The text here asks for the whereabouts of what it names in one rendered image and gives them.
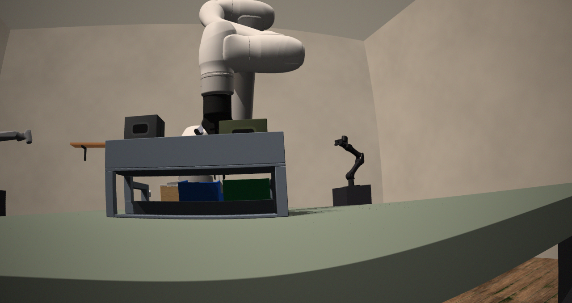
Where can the green bin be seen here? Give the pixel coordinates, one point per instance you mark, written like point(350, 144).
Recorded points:
point(246, 189)

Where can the olive green case with orange latches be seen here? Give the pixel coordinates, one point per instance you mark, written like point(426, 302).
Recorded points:
point(243, 126)

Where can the blue bin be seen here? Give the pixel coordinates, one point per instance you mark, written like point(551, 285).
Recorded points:
point(199, 191)

